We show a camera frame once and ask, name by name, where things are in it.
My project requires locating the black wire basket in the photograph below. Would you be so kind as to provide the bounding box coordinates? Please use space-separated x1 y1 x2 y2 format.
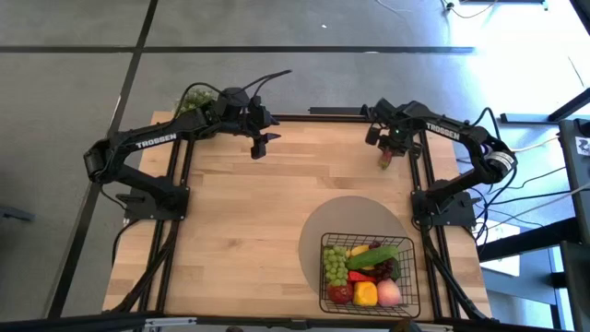
319 232 421 319

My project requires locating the green grape bunch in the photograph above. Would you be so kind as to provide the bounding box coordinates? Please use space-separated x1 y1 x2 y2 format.
322 245 350 287

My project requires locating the dark red grape bunch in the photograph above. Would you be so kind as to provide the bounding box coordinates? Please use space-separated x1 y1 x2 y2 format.
366 240 398 280

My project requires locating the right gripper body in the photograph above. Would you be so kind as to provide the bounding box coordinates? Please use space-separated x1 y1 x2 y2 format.
368 97 423 156

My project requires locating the pink peach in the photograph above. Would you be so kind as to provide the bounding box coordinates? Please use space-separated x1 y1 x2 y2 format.
376 278 403 308

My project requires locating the red green chili pepper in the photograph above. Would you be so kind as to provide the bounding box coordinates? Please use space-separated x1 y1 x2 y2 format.
378 148 395 172

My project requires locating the small green potted plant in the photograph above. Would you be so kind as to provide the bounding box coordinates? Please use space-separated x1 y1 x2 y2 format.
174 88 218 116

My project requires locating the black silver crossbeam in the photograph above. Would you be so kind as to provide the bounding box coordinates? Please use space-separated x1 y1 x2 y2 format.
0 312 590 332

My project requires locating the yellow bell pepper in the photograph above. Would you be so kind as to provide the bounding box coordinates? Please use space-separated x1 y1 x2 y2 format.
352 280 379 308

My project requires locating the black bracket bar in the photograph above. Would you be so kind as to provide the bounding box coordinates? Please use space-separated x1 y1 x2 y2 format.
308 104 370 117

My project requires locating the green cucumber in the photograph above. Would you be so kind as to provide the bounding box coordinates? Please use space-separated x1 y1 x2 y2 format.
345 245 400 271

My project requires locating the grey floor object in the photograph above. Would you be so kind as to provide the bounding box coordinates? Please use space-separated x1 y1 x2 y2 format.
0 202 36 223

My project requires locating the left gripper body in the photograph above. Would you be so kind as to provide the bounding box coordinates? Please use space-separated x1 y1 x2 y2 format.
211 86 273 137

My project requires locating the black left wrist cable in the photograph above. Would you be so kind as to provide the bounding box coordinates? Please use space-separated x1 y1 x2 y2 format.
174 68 293 121

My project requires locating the orange carrot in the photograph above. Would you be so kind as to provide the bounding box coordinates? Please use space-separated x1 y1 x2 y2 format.
346 269 378 284

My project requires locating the black stand leg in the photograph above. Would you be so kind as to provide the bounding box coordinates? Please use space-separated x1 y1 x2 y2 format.
500 86 590 125

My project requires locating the grey round mat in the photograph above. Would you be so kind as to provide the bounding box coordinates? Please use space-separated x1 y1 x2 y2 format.
298 196 409 296

